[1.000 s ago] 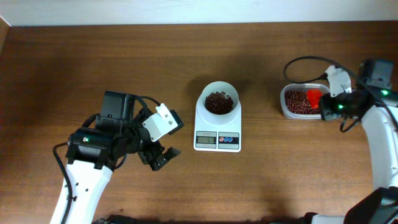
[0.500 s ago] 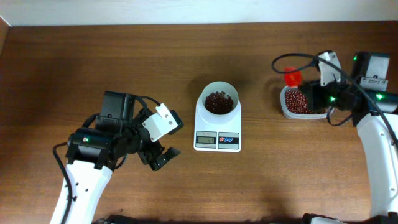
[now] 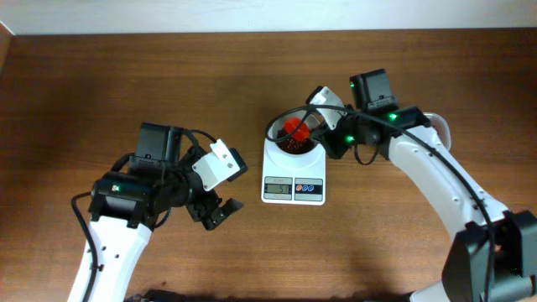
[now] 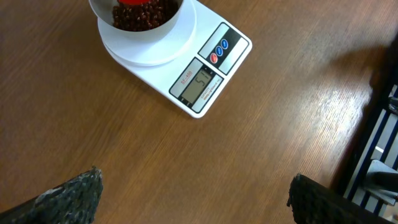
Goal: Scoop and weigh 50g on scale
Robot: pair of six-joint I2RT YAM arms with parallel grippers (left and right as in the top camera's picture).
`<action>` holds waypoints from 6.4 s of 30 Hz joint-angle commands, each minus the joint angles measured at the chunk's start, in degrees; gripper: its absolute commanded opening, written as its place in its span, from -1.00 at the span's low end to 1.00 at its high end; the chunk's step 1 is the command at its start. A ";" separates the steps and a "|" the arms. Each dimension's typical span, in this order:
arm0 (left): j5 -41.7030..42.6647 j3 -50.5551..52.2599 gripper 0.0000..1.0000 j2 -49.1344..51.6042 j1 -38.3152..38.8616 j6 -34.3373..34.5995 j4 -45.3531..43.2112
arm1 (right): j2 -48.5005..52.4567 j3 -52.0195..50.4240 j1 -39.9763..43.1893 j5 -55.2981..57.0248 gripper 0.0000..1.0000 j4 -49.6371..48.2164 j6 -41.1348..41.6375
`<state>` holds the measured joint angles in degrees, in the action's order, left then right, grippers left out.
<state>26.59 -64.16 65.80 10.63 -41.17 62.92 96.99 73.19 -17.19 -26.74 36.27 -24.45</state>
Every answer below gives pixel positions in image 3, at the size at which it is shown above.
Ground red beans in bowl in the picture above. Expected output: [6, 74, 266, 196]
[277, 138, 315, 155]

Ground orange measuring scoop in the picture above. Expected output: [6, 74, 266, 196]
[284, 116, 310, 142]

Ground white round bowl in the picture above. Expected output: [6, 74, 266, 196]
[269, 111, 321, 149]

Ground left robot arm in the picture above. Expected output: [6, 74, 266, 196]
[69, 122, 248, 301]

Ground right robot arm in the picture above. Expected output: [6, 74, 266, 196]
[306, 69, 536, 302]

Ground clear plastic bean container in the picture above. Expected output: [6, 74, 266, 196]
[424, 112, 452, 151]

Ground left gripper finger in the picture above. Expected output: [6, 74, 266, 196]
[185, 190, 222, 222]
[203, 198, 244, 231]

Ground white digital kitchen scale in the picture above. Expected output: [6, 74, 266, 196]
[261, 139, 326, 206]

